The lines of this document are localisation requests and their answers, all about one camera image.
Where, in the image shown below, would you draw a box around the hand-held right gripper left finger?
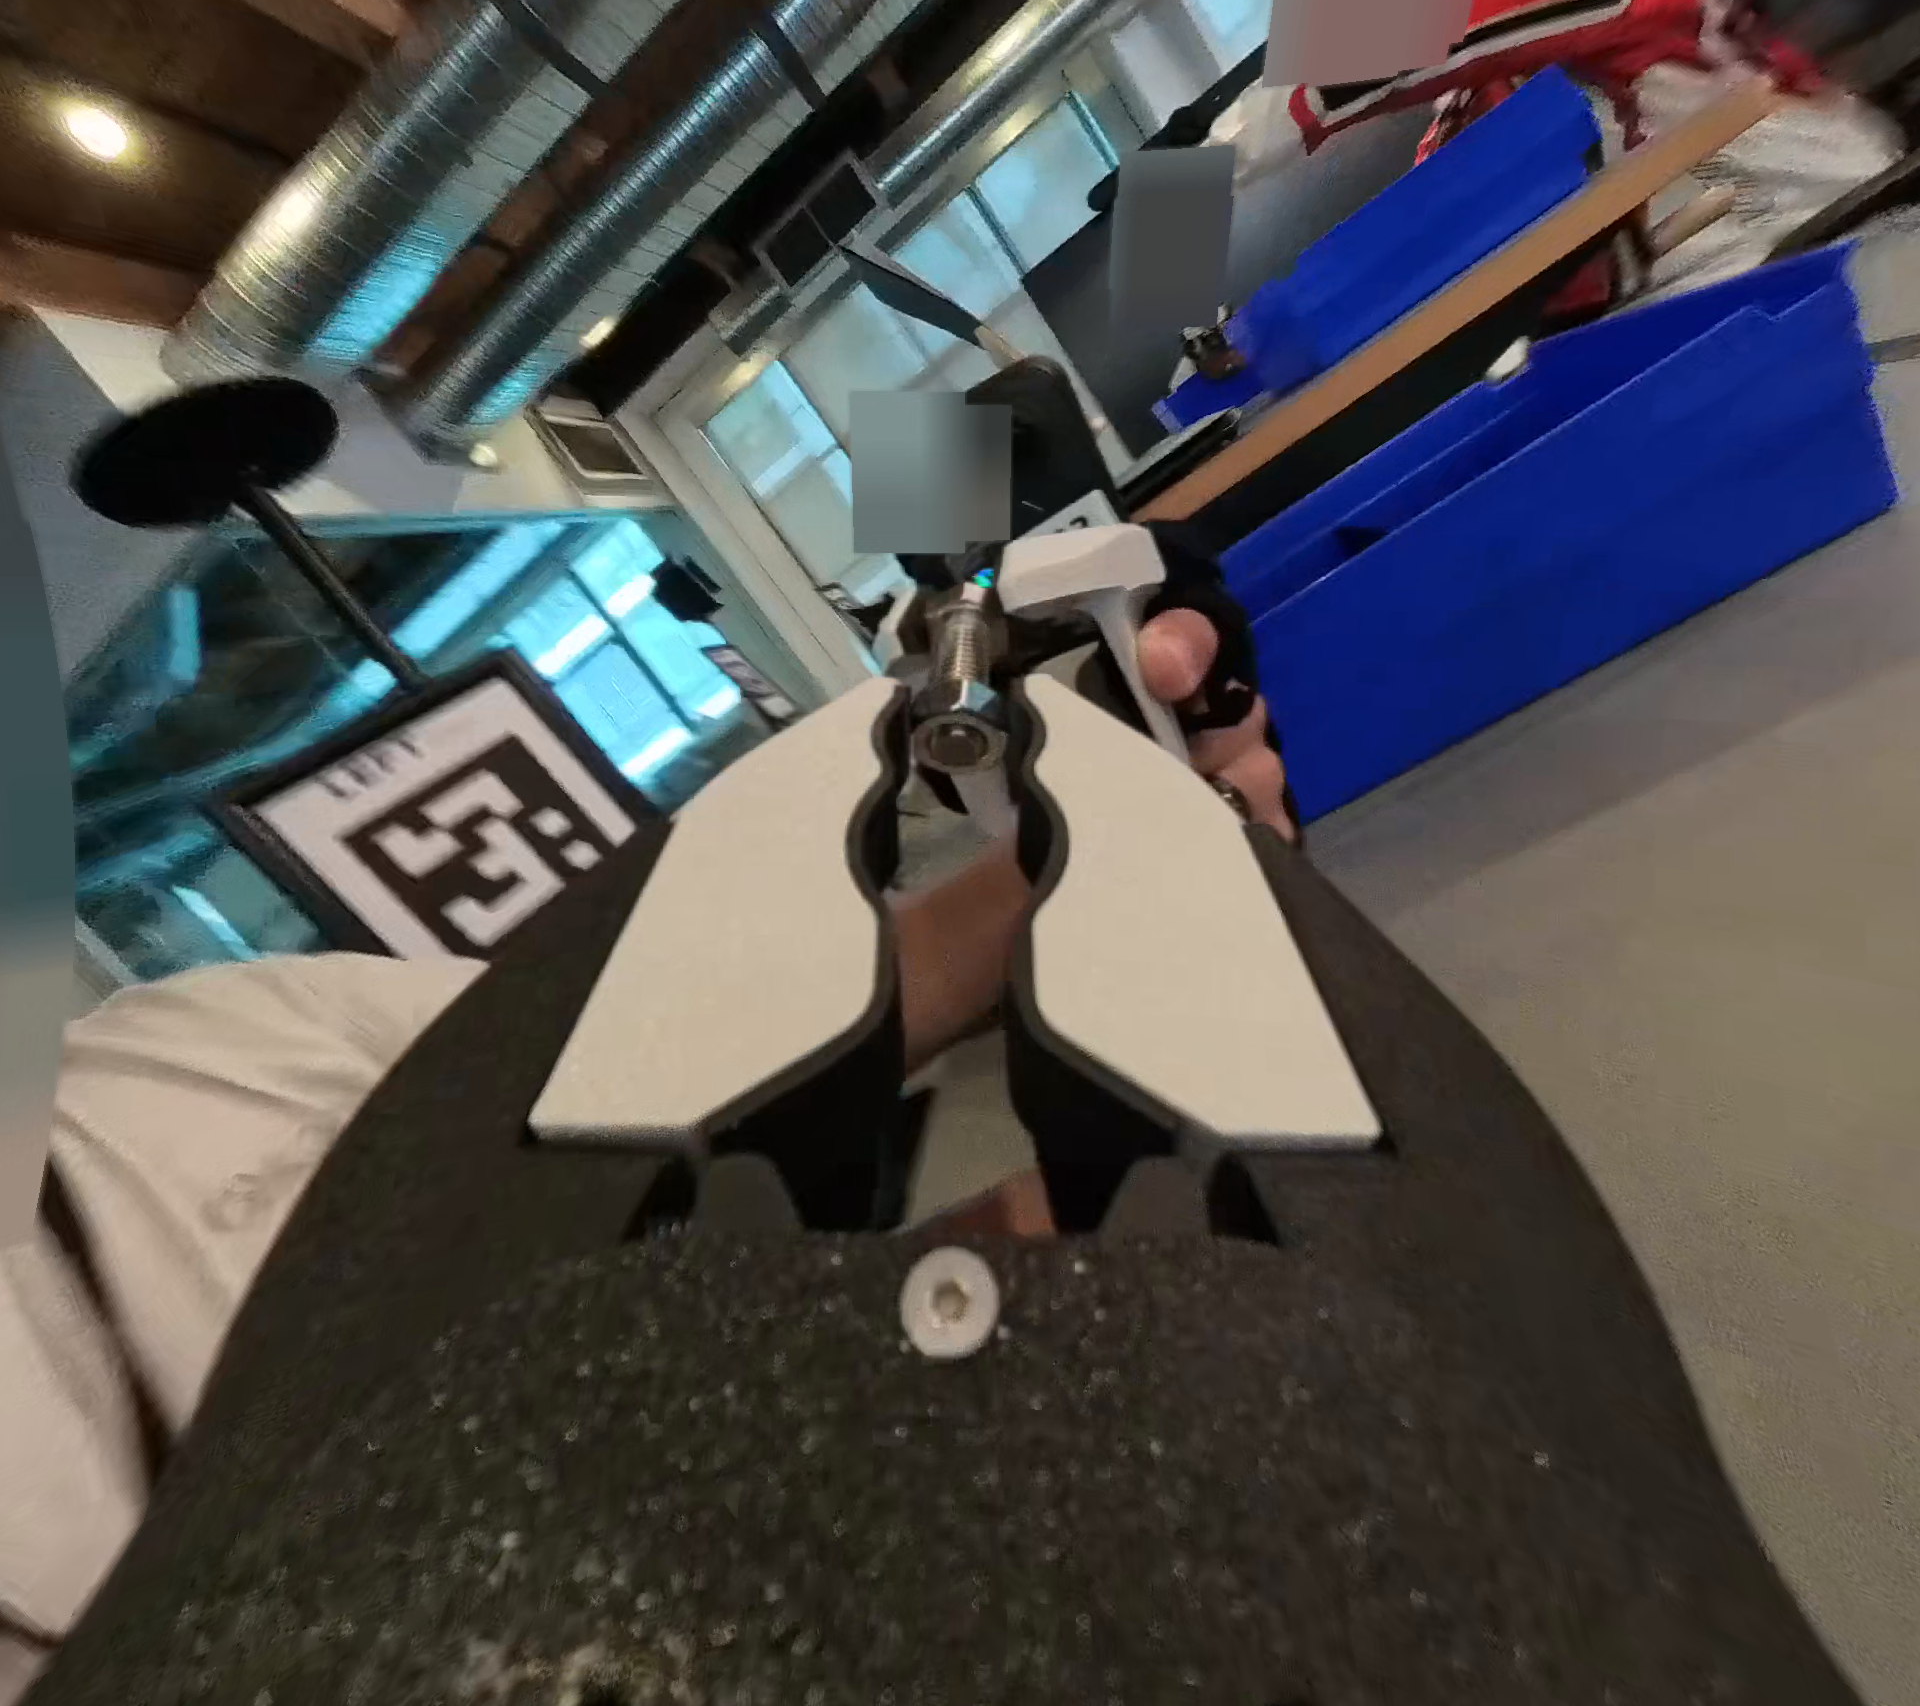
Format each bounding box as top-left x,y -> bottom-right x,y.
524,674 -> 911,1236

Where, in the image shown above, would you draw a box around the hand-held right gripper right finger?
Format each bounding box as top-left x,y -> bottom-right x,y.
1002,674 -> 1387,1236

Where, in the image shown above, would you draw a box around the steel hex bolt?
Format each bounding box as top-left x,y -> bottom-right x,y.
933,581 -> 1005,685

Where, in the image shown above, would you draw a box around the steel hex nut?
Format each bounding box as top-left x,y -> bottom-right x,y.
904,674 -> 1005,774

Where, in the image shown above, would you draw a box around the blue plastic bin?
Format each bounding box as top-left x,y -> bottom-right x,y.
1223,242 -> 1900,825
1155,69 -> 1605,419

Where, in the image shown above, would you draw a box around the person's left hand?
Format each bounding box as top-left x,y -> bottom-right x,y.
1141,609 -> 1303,842

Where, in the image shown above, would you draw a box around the framed marker sign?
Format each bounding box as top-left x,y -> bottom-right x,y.
210,648 -> 672,966

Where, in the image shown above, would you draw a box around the wooden desk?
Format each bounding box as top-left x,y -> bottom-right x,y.
1133,87 -> 1789,527

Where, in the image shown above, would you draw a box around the person in white shirt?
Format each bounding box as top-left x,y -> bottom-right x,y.
0,949 -> 504,1656

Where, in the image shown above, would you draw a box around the black floor lamp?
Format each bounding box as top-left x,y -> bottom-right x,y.
73,374 -> 441,692

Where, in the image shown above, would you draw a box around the ceiling light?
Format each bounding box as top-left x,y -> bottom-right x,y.
52,92 -> 144,176

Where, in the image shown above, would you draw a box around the silver ventilation duct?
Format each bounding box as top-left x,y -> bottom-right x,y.
397,0 -> 1158,456
156,0 -> 903,388

